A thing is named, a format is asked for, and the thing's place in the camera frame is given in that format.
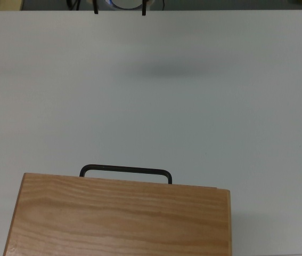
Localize wooden drawer cabinet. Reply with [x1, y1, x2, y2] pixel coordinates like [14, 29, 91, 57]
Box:
[3, 172, 231, 256]

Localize black chair base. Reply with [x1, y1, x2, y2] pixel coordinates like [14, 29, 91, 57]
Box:
[66, 0, 81, 11]

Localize wooden drawer with black handle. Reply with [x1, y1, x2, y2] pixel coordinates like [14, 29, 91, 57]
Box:
[79, 164, 173, 185]

